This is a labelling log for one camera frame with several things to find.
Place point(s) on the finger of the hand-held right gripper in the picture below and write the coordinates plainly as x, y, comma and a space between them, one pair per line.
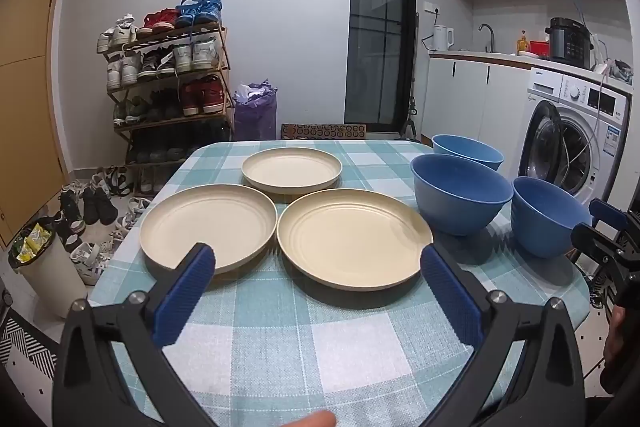
600, 244
610, 214

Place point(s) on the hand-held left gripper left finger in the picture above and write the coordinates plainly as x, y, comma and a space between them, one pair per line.
187, 294

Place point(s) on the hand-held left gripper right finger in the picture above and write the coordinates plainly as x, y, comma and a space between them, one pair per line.
450, 297

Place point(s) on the cream plate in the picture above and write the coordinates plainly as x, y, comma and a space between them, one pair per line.
210, 227
290, 169
350, 237

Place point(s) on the large blue bowl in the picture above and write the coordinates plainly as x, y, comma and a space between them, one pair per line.
460, 202

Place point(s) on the person's right hand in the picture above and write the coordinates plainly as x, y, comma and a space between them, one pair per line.
615, 332

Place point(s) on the person's left hand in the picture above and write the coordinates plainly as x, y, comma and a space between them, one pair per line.
315, 421

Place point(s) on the black white patterned rug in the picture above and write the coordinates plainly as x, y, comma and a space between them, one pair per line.
595, 357
25, 347

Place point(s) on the white washing machine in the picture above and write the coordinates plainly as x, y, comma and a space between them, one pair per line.
585, 122

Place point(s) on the scattered sneakers group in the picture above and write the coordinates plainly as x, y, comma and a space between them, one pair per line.
95, 207

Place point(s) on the cream trash bin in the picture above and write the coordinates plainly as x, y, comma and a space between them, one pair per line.
50, 277

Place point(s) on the teal checked tablecloth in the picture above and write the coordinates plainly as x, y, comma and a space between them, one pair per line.
320, 347

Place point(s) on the dark plastic bag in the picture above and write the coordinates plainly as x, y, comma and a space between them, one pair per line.
620, 69

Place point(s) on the black pressure cooker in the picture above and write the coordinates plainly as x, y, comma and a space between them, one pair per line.
570, 42

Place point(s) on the red container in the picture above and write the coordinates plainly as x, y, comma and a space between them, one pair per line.
539, 48

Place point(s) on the white base cabinets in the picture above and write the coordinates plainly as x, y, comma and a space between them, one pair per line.
470, 97

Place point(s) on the yellow bottle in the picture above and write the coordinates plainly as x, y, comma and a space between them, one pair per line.
522, 43

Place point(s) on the grey floor mop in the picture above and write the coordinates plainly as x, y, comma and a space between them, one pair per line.
413, 107

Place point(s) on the purple plastic bag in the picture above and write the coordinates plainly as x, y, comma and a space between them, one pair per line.
256, 112

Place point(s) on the circle patterned cardboard box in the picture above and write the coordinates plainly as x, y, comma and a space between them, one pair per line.
325, 131

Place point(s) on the kitchen faucet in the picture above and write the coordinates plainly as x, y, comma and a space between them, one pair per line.
489, 34

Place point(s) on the shoe rack with shoes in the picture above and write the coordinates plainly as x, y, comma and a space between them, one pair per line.
195, 57

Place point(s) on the white electric kettle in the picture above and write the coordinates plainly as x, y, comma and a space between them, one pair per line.
441, 39

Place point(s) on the wooden door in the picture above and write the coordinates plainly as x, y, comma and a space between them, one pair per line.
30, 107

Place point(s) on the black glass door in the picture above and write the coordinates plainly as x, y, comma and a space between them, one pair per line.
380, 32

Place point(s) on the wall outlet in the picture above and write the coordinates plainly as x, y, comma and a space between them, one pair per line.
433, 5

